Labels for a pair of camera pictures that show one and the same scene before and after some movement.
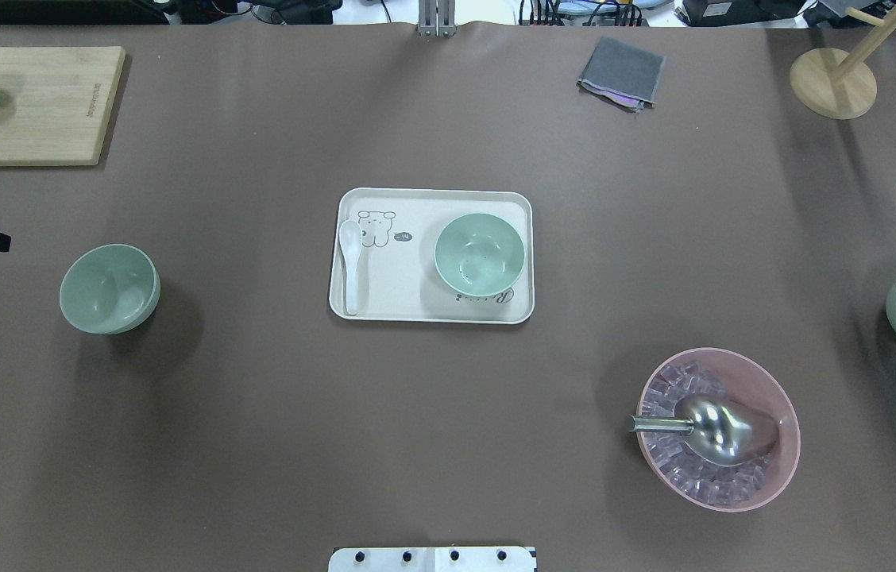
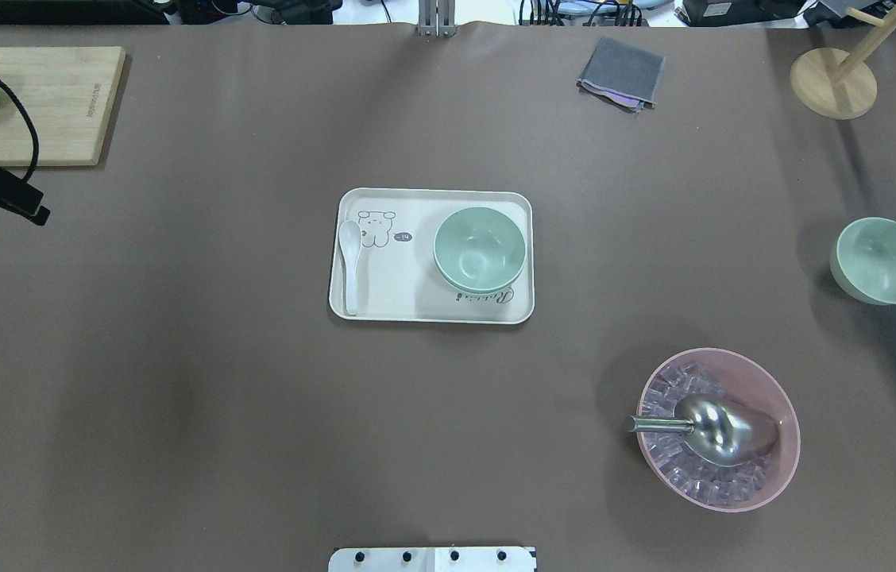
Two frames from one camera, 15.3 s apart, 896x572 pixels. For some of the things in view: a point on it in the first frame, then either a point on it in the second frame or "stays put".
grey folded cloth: (624, 68) stays put
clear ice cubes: (697, 476) stays put
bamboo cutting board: (52, 108) stays put
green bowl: (110, 288) -> (480, 249)
